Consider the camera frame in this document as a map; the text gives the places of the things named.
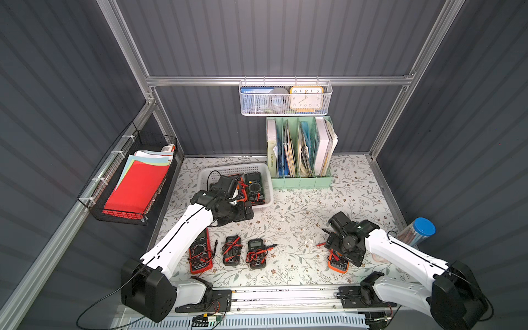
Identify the red paper folder stack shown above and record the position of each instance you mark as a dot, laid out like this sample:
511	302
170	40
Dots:
139	182

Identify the blue box in basket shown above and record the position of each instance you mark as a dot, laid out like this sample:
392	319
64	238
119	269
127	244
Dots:
254	100

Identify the small black multimeter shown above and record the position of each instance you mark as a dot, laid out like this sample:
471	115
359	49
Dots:
257	253
231	251

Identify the white plastic basket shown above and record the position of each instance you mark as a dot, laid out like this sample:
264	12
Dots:
211	175

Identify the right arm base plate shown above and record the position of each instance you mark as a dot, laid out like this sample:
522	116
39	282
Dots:
362	295

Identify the yellow alarm clock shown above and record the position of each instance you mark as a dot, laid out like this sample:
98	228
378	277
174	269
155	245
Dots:
307	98

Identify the red multimeter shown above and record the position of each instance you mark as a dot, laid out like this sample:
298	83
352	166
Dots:
201	253

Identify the white wire wall basket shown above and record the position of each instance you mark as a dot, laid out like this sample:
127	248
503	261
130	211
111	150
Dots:
287	84

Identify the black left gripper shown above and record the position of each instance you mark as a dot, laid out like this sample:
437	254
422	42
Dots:
243	210

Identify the white perforated cable duct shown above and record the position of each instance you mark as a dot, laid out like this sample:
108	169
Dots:
333	320

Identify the green multimeter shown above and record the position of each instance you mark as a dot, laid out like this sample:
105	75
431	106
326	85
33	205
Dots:
254	188

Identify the blue lid jar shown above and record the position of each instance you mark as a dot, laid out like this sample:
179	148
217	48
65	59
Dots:
416	232

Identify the black wire wall basket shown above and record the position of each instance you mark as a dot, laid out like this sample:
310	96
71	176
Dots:
101	186

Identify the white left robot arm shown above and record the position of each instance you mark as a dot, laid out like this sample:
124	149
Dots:
146	282

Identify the grey tape roll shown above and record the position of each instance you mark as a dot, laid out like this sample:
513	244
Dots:
279	100

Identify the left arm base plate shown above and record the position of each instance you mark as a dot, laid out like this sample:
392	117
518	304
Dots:
198	295

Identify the green file organizer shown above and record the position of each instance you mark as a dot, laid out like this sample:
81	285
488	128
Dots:
299	151

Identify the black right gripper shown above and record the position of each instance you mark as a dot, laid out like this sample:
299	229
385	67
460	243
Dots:
333	242

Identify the orange multimeter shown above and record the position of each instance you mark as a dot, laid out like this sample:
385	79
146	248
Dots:
338	264

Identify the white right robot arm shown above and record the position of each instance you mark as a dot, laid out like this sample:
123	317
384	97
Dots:
447	292

